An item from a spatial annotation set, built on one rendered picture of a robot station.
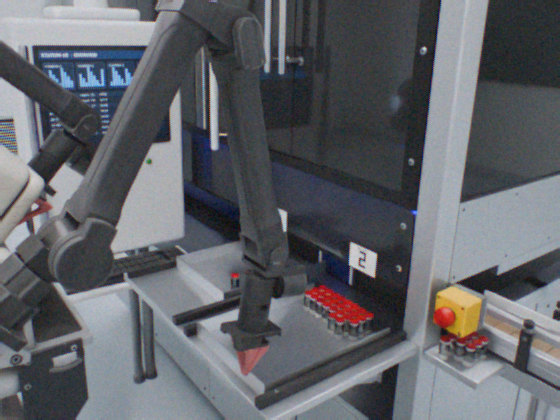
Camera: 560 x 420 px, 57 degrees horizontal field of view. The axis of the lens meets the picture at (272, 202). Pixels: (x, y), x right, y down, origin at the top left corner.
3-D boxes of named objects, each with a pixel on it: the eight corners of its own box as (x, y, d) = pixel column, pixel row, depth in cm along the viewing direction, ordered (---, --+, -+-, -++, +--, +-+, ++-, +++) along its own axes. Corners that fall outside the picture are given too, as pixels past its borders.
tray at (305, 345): (312, 294, 134) (313, 282, 133) (388, 341, 114) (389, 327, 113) (197, 335, 115) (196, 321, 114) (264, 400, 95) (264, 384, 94)
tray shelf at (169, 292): (263, 242, 171) (263, 237, 170) (438, 342, 118) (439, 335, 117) (123, 279, 144) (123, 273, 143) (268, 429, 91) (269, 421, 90)
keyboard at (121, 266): (177, 249, 178) (176, 243, 177) (195, 264, 167) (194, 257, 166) (55, 277, 156) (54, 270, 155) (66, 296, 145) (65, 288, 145)
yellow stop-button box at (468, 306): (453, 312, 111) (457, 282, 109) (482, 327, 106) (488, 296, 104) (431, 323, 107) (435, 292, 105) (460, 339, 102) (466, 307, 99)
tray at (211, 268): (272, 242, 167) (272, 232, 166) (325, 271, 147) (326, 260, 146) (176, 267, 148) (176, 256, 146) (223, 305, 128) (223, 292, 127)
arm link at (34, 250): (5, 256, 68) (15, 272, 65) (63, 203, 71) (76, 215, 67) (54, 293, 74) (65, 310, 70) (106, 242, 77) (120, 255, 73)
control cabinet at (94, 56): (167, 224, 202) (157, 12, 178) (188, 240, 187) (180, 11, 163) (28, 251, 175) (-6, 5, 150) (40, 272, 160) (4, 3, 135)
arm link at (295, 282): (244, 231, 95) (272, 248, 88) (290, 228, 102) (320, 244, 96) (233, 290, 98) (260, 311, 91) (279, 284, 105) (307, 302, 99)
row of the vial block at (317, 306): (308, 305, 128) (309, 289, 127) (360, 339, 114) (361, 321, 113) (301, 308, 127) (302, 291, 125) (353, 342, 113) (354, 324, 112)
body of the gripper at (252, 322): (281, 338, 97) (288, 302, 96) (237, 348, 91) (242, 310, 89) (262, 323, 102) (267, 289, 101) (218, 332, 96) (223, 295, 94)
